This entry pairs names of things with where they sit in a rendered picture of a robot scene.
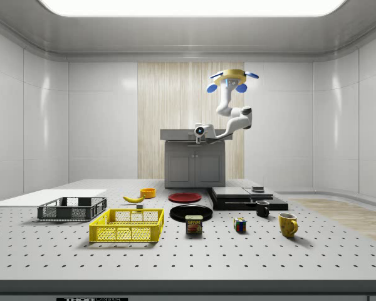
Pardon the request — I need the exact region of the white drawer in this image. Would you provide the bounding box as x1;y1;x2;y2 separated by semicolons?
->
160;129;232;142

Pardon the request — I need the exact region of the banana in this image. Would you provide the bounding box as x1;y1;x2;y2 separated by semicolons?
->
122;194;147;204

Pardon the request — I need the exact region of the white cabinet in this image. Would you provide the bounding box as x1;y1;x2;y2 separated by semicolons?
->
164;140;227;189

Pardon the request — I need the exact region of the red plate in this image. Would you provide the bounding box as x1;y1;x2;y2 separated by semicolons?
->
168;192;202;203

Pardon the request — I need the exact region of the black stove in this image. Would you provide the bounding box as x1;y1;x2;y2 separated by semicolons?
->
208;185;289;211

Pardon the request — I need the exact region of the black plate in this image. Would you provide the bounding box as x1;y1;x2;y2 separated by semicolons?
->
169;204;214;222

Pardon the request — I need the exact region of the flat-sided can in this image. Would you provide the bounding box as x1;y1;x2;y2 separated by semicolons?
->
185;214;204;235

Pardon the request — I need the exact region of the drone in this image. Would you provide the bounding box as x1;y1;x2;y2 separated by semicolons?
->
206;68;260;94

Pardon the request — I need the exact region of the puzzle cube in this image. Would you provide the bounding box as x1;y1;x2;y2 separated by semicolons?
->
233;216;248;233

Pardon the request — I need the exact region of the black mug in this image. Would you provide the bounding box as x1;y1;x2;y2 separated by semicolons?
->
255;200;270;218

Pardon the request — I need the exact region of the yellow basket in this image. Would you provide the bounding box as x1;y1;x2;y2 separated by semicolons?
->
88;208;165;243

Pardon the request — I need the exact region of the yellow mug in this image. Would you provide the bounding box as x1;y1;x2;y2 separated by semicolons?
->
278;213;299;238

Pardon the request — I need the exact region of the dark grey basket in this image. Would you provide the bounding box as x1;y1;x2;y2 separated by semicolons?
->
37;196;108;222

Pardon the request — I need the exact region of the white board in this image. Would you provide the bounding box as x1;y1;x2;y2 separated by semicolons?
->
0;189;108;207

